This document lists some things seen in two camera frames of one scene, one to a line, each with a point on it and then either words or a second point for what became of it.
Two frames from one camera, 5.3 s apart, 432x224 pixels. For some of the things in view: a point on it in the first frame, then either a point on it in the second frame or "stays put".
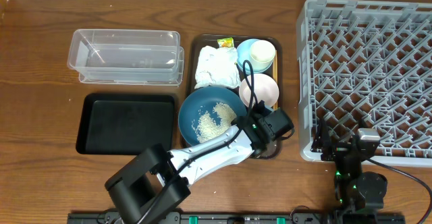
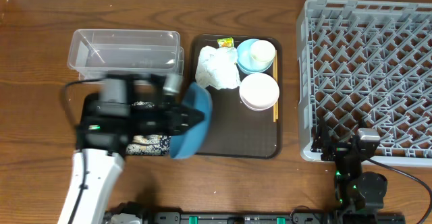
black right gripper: [341, 148] stays put
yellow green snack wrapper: [226, 42] stays put
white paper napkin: [217, 67] stays put
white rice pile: [205, 126] → [148, 144]
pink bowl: [265, 87] stays put
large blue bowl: [204, 100] → [185, 145]
